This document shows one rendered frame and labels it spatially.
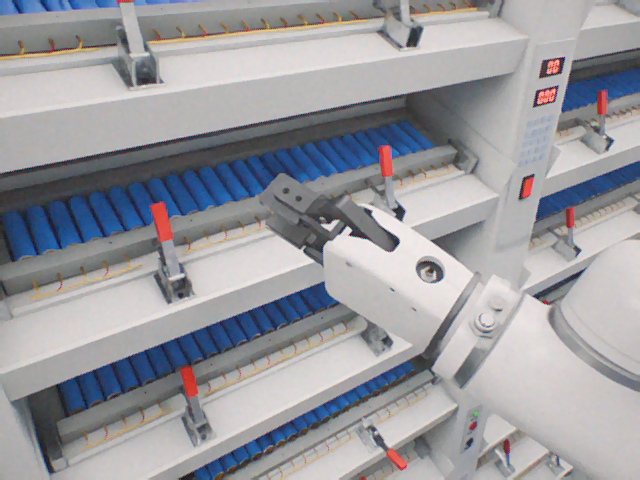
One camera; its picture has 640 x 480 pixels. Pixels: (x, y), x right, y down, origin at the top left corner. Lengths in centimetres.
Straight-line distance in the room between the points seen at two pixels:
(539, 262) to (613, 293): 65
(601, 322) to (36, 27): 44
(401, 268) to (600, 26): 53
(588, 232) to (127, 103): 90
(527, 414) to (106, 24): 42
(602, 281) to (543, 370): 7
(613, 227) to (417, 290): 85
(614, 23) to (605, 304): 55
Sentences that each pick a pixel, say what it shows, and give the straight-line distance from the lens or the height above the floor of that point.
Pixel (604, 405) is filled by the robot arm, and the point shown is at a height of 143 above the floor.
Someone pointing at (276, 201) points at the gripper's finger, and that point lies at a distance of 42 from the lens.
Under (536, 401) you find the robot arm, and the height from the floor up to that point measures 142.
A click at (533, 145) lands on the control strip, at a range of 77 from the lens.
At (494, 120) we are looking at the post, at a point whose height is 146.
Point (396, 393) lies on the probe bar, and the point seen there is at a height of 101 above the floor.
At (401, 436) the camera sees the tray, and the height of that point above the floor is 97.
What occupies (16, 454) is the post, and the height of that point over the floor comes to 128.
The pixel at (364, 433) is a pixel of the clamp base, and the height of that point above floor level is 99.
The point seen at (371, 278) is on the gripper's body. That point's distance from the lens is 37.
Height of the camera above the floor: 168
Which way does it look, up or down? 31 degrees down
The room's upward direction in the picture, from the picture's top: straight up
